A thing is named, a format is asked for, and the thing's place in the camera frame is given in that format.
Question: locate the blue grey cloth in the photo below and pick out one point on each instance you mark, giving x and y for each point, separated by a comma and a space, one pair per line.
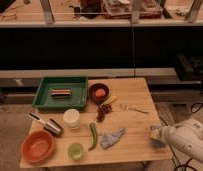
109, 139

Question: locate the yellow blue sponge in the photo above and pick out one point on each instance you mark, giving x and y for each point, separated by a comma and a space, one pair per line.
155, 137

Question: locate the orange fruit in bowl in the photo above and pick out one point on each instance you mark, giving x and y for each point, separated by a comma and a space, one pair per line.
100, 93

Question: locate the dark brown bowl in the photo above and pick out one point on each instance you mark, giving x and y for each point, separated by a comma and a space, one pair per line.
93, 88

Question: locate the yellow banana piece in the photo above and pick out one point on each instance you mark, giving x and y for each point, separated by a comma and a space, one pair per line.
110, 100

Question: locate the dark red grape bunch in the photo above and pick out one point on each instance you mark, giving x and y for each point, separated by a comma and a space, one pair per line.
102, 111

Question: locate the silver metal fork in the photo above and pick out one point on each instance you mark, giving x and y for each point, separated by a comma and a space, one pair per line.
126, 107

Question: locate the green chili pepper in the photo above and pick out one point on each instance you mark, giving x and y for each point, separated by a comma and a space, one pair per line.
94, 136

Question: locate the wooden table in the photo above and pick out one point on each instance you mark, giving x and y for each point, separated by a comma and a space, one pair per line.
135, 145

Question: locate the white plastic cup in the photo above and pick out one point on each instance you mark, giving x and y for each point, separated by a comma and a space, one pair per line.
71, 118

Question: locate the green plastic tray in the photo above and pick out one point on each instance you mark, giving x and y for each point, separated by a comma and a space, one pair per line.
77, 84

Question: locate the light green cup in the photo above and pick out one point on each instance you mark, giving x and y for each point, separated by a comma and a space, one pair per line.
75, 151

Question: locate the orange plastic bowl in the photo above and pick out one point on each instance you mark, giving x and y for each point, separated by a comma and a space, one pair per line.
37, 146

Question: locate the black handled brush tool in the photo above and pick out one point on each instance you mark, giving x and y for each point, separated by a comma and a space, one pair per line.
51, 126

